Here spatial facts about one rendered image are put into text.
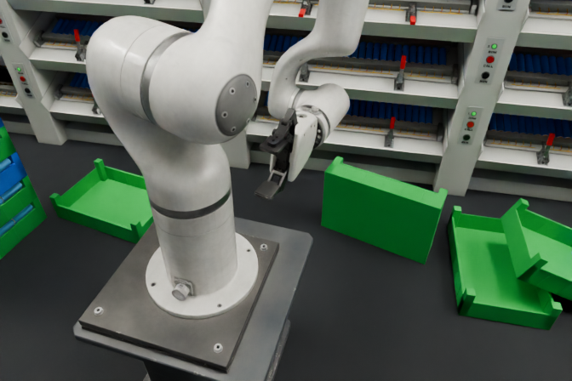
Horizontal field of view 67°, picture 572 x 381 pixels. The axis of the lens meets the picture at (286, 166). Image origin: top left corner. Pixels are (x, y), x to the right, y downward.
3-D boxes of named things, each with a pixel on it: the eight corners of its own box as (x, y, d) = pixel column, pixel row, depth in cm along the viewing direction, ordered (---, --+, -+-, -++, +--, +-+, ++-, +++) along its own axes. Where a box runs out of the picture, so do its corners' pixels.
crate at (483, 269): (550, 330, 99) (563, 309, 95) (457, 315, 103) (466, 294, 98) (521, 235, 123) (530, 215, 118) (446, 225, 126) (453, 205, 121)
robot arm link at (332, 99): (288, 98, 84) (333, 111, 81) (313, 76, 94) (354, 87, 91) (284, 135, 89) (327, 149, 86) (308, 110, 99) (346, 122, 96)
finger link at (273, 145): (296, 121, 70) (278, 139, 65) (294, 137, 72) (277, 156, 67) (278, 115, 71) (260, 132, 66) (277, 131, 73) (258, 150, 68)
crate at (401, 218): (424, 264, 115) (431, 245, 120) (441, 208, 102) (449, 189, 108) (321, 225, 126) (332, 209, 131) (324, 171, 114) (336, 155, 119)
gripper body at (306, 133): (328, 111, 79) (305, 139, 70) (319, 157, 85) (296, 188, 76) (291, 99, 81) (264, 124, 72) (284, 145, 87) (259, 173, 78)
